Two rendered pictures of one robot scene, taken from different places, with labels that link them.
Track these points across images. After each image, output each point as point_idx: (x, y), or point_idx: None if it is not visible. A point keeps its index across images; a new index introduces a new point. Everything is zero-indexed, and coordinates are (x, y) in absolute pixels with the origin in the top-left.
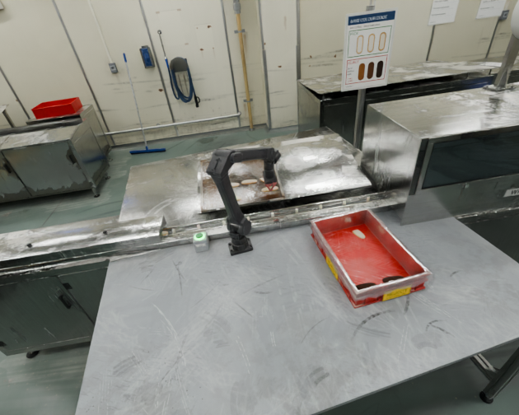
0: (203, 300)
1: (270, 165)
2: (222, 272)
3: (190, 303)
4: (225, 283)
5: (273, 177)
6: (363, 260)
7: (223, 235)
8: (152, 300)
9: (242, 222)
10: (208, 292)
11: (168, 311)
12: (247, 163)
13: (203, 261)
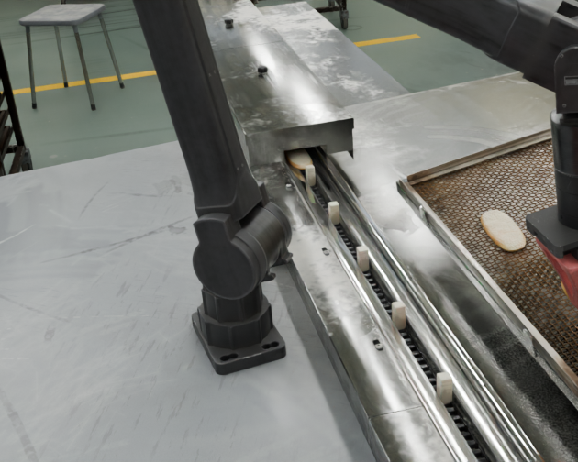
0: (3, 303)
1: (558, 140)
2: (107, 319)
3: (2, 283)
4: (54, 333)
5: None
6: None
7: (294, 275)
8: (41, 224)
9: (197, 219)
10: (28, 307)
11: None
12: None
13: (176, 269)
